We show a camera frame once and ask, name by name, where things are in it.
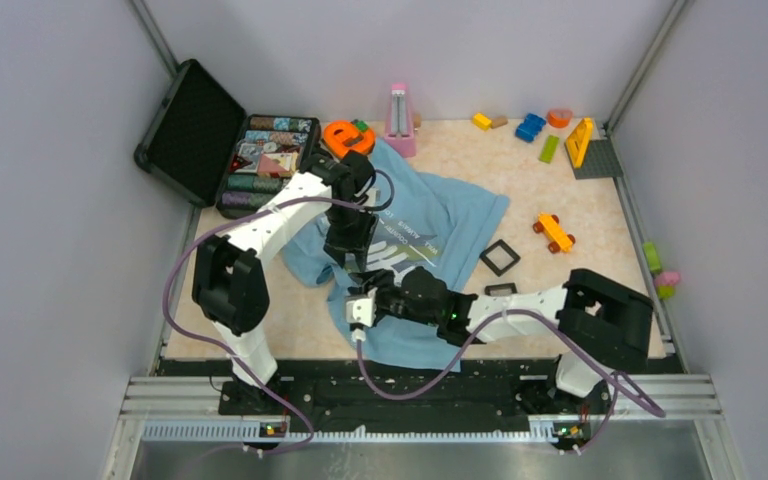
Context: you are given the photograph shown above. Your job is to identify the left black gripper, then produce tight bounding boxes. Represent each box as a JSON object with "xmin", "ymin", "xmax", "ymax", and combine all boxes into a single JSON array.
[{"xmin": 324, "ymin": 200, "xmax": 379, "ymax": 270}]

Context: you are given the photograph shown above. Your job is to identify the light blue t-shirt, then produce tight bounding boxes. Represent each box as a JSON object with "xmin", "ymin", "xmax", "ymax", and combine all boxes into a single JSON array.
[{"xmin": 282, "ymin": 143, "xmax": 510, "ymax": 370}]

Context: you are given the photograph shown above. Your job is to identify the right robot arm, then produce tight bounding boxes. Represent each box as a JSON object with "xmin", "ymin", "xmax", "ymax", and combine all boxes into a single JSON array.
[{"xmin": 345, "ymin": 267, "xmax": 654, "ymax": 412}]

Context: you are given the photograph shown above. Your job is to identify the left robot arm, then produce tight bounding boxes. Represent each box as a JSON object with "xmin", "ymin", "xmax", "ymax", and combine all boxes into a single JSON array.
[{"xmin": 192, "ymin": 152, "xmax": 378, "ymax": 414}]

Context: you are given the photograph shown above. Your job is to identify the orange letter e toy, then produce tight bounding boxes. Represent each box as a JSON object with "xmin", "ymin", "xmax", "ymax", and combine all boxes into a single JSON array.
[{"xmin": 322, "ymin": 120, "xmax": 376, "ymax": 160}]

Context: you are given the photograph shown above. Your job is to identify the pink metronome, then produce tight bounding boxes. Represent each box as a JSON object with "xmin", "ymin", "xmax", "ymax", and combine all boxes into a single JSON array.
[{"xmin": 383, "ymin": 83, "xmax": 417, "ymax": 158}]

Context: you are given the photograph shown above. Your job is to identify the orange toy car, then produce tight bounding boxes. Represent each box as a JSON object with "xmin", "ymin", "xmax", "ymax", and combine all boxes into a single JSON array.
[{"xmin": 532, "ymin": 213, "xmax": 576, "ymax": 254}]

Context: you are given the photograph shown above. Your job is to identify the yellow small toy brick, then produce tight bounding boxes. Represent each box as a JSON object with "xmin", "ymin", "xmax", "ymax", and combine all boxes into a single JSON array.
[{"xmin": 471, "ymin": 112, "xmax": 493, "ymax": 131}]

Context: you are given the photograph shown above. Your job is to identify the black poker chip case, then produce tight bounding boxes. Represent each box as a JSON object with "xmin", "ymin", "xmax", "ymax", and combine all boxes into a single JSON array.
[{"xmin": 133, "ymin": 59, "xmax": 322, "ymax": 219}]

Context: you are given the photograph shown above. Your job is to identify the brown small block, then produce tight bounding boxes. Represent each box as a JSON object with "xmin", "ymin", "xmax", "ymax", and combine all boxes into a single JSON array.
[{"xmin": 491, "ymin": 116, "xmax": 509, "ymax": 129}]

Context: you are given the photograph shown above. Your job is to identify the blue toy brick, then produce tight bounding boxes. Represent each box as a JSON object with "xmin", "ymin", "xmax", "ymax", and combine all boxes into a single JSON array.
[{"xmin": 514, "ymin": 113, "xmax": 547, "ymax": 143}]

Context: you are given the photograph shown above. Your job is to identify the green toy brick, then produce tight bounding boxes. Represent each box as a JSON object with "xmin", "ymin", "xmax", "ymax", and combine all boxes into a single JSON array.
[{"xmin": 538, "ymin": 135, "xmax": 560, "ymax": 164}]

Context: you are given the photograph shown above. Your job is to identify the yellow triangular toy block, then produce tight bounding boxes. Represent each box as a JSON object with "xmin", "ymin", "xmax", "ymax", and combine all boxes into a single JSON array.
[{"xmin": 565, "ymin": 117, "xmax": 594, "ymax": 169}]

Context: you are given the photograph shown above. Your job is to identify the orange small cup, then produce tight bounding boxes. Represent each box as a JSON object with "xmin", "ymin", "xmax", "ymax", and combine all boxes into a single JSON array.
[{"xmin": 546, "ymin": 108, "xmax": 573, "ymax": 129}]

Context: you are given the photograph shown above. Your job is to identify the grey building baseplate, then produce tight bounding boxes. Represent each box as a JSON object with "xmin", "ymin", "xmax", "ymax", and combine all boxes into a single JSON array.
[{"xmin": 573, "ymin": 139, "xmax": 624, "ymax": 180}]

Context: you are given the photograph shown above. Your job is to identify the green pink toy pieces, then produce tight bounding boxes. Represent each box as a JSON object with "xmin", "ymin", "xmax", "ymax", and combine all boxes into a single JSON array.
[{"xmin": 642, "ymin": 242, "xmax": 682, "ymax": 300}]

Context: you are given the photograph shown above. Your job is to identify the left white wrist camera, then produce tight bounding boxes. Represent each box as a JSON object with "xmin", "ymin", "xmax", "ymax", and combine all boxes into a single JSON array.
[{"xmin": 362, "ymin": 187, "xmax": 380, "ymax": 210}]

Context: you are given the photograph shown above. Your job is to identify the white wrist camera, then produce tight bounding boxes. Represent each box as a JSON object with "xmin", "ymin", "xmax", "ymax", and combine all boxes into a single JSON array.
[
  {"xmin": 345, "ymin": 295, "xmax": 376, "ymax": 330},
  {"xmin": 362, "ymin": 187, "xmax": 380, "ymax": 210}
]

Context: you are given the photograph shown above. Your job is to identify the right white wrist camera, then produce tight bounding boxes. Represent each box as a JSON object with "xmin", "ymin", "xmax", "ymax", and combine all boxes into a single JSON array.
[{"xmin": 345, "ymin": 295, "xmax": 376, "ymax": 330}]

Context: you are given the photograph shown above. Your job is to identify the lower black square frame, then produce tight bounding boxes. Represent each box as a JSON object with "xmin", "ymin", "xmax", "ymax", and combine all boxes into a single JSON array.
[{"xmin": 484, "ymin": 283, "xmax": 518, "ymax": 297}]

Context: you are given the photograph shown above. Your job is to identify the black square frame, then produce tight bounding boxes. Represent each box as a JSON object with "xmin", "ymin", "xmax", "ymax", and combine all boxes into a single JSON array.
[
  {"xmin": 484, "ymin": 283, "xmax": 518, "ymax": 297},
  {"xmin": 479, "ymin": 239, "xmax": 521, "ymax": 277}
]

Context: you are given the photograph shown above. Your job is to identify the upper black square frame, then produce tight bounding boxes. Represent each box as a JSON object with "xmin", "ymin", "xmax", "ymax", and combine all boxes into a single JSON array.
[{"xmin": 479, "ymin": 239, "xmax": 521, "ymax": 277}]

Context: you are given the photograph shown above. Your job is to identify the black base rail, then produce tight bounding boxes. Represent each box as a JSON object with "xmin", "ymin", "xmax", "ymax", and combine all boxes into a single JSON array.
[{"xmin": 218, "ymin": 359, "xmax": 609, "ymax": 434}]

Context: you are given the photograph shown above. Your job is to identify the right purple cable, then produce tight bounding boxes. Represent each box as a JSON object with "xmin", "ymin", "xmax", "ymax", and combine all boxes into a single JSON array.
[{"xmin": 354, "ymin": 308, "xmax": 668, "ymax": 454}]

